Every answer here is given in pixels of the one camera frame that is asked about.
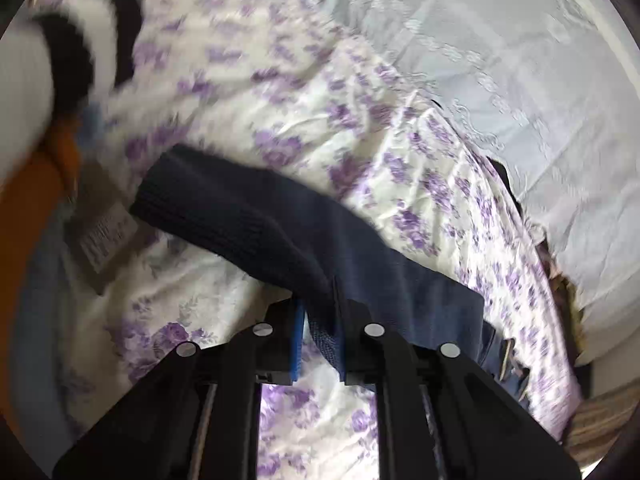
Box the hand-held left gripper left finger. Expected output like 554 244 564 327
52 299 307 480

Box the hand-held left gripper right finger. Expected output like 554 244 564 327
331 280 583 480

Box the navy knit sock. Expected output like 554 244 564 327
129 144 351 378

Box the navy blue smooth garment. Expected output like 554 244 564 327
280 195 532 411

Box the grey fabric care label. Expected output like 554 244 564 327
64 160 147 297

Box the brown cloth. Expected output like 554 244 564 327
537 240 590 361

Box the purple floral bed sheet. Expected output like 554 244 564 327
30 0 587 480

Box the orange cloth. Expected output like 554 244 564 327
0 125 82 411

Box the white lace cloth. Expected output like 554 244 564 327
284 0 640 363

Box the black and white plush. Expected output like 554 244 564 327
0 0 147 186

